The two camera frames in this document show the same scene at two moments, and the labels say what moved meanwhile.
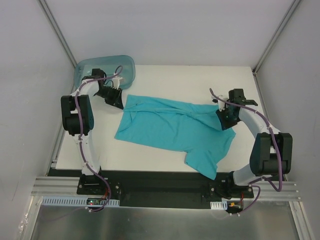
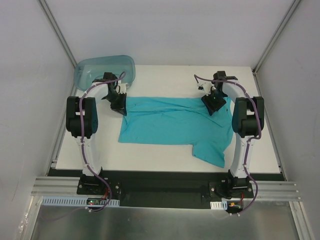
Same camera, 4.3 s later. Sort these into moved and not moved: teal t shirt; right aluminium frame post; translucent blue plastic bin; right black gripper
Moved: teal t shirt; right black gripper
Not moved: translucent blue plastic bin; right aluminium frame post
